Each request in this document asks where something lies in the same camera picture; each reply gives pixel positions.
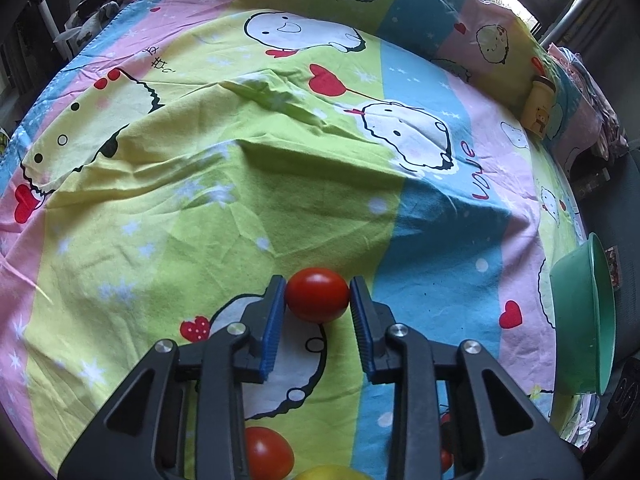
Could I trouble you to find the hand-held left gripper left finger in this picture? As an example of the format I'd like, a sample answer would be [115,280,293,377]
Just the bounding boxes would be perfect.
[57,275,287,480]

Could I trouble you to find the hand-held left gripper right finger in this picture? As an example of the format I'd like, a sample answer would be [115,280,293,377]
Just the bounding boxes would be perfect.
[349,275,585,480]

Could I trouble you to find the red tomato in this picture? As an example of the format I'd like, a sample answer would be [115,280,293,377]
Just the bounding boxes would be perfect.
[284,267,349,324]
[438,410,457,474]
[244,426,296,480]

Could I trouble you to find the green plastic basin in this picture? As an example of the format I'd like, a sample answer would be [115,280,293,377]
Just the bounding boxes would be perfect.
[549,232,617,397]

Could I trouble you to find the yellow lemon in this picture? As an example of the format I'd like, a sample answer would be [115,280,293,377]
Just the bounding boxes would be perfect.
[294,465,382,480]

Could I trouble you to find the cartoon printed blanket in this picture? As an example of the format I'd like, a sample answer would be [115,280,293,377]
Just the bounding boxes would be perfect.
[0,0,603,480]

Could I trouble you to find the clear nut snack packet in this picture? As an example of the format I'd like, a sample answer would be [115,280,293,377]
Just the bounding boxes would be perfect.
[604,246,622,292]

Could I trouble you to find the yellow bear print cup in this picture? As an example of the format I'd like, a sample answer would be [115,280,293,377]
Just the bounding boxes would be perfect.
[519,74,557,142]

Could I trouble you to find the pink cloth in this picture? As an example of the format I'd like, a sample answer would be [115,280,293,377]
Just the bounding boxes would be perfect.
[547,44,630,158]

